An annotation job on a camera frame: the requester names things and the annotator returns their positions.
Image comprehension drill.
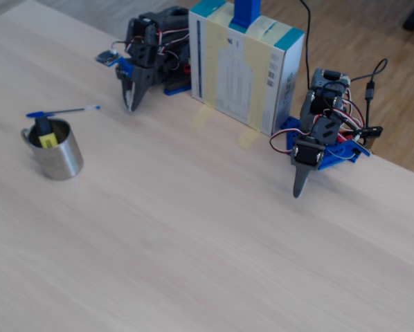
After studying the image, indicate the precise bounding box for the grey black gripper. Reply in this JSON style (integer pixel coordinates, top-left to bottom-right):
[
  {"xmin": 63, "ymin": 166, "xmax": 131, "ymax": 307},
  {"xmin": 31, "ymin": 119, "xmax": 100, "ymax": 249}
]
[{"xmin": 115, "ymin": 43, "xmax": 159, "ymax": 112}]

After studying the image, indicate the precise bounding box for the yellow highlighter with black cap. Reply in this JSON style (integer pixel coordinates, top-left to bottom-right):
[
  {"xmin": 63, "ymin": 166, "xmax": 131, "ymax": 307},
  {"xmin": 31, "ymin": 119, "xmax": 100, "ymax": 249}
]
[{"xmin": 33, "ymin": 116, "xmax": 58, "ymax": 149}]

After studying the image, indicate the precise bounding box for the clear ballpoint pen blue cap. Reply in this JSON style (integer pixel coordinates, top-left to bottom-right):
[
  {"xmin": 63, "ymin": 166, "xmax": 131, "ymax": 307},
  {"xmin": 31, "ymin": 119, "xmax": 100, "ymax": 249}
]
[{"xmin": 26, "ymin": 104, "xmax": 101, "ymax": 119}]

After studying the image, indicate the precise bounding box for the silver metal cup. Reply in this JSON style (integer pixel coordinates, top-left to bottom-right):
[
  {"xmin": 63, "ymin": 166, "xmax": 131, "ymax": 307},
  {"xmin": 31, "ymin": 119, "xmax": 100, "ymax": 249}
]
[{"xmin": 19, "ymin": 119, "xmax": 84, "ymax": 181}]

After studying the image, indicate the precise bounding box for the yellow masking tape strip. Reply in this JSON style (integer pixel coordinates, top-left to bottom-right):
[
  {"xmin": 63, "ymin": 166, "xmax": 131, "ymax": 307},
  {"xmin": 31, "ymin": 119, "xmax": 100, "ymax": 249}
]
[
  {"xmin": 238, "ymin": 15, "xmax": 280, "ymax": 150},
  {"xmin": 192, "ymin": 1, "xmax": 236, "ymax": 131}
]

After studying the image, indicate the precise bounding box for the white teal carton box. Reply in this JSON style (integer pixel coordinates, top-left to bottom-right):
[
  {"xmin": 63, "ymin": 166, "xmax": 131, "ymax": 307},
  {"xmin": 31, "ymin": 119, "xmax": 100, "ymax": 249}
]
[{"xmin": 188, "ymin": 0, "xmax": 305, "ymax": 137}]

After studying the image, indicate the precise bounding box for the blue perforated leader base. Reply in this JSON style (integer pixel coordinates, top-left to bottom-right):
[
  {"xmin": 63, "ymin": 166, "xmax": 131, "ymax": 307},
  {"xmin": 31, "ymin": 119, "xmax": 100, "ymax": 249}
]
[{"xmin": 274, "ymin": 116, "xmax": 371, "ymax": 171}]

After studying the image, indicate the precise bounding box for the motor controller board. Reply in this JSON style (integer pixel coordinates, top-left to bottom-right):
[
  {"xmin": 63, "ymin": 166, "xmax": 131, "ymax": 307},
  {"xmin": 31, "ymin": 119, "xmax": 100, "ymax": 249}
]
[{"xmin": 345, "ymin": 126, "xmax": 384, "ymax": 155}]

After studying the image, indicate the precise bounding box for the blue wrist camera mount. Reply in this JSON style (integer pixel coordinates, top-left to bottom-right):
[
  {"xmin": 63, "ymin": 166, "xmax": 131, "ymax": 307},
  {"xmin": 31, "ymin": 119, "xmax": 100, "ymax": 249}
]
[{"xmin": 95, "ymin": 50, "xmax": 136, "ymax": 75}]

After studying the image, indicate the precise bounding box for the blue follower base plate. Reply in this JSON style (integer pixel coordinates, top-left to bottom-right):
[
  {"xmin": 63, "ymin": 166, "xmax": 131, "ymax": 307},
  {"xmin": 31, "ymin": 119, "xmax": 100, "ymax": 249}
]
[{"xmin": 163, "ymin": 82, "xmax": 193, "ymax": 96}]

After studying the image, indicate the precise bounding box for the blue post in carton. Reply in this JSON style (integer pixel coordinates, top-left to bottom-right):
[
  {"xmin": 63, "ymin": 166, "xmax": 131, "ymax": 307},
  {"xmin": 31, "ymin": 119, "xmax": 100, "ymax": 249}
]
[{"xmin": 229, "ymin": 0, "xmax": 262, "ymax": 31}]

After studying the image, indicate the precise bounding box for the red white servo wire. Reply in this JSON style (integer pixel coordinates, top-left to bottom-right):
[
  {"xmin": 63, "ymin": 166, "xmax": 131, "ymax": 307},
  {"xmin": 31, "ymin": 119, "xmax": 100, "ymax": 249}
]
[{"xmin": 269, "ymin": 128, "xmax": 301, "ymax": 156}]

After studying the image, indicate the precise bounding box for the thin black hanging cable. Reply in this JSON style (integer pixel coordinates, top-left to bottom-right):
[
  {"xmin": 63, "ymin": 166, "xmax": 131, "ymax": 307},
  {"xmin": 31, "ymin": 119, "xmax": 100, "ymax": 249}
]
[{"xmin": 298, "ymin": 0, "xmax": 312, "ymax": 91}]

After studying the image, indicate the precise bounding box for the grey leader trigger handle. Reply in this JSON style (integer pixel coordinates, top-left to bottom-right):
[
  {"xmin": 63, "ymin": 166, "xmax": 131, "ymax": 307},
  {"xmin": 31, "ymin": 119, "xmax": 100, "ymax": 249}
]
[{"xmin": 289, "ymin": 136, "xmax": 326, "ymax": 199}]

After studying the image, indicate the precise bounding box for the black usb cable with plug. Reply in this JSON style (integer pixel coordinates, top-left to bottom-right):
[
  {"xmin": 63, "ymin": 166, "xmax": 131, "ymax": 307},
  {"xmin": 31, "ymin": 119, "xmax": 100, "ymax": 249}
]
[{"xmin": 349, "ymin": 57, "xmax": 390, "ymax": 139}]

